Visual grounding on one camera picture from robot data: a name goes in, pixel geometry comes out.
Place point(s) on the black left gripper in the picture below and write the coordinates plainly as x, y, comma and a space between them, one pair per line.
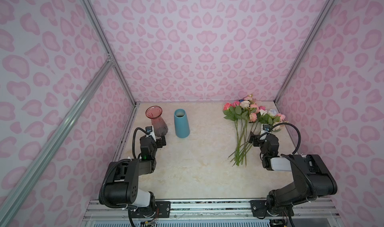
160, 141

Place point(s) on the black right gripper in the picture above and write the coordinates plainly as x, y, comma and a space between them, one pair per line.
256, 139

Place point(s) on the teal ceramic vase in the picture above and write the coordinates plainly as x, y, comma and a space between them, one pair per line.
182, 128

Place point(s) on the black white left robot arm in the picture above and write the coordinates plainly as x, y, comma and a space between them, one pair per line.
120, 187

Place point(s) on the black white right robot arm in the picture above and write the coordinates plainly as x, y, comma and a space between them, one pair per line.
311, 179

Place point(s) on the bunch of artificial flowers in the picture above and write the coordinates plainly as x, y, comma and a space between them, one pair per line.
247, 116

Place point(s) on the red ribbed glass vase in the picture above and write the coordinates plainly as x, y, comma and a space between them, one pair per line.
154, 113

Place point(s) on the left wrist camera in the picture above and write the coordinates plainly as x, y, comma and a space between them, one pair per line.
150, 132

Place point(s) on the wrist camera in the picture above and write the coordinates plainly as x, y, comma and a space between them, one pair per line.
150, 132
265, 129

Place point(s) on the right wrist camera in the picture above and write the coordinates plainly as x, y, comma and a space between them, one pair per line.
265, 129

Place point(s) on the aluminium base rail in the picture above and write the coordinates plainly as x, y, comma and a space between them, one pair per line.
215, 213

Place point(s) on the aluminium frame left corner post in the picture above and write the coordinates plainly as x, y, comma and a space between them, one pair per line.
91, 13

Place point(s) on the aluminium frame corner post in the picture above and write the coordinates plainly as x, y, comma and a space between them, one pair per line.
91, 13
315, 29

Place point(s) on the aluminium frame left diagonal bar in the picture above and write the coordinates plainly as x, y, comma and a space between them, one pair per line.
20, 192

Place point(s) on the aluminium frame right corner post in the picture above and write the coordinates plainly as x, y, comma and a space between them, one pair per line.
315, 29

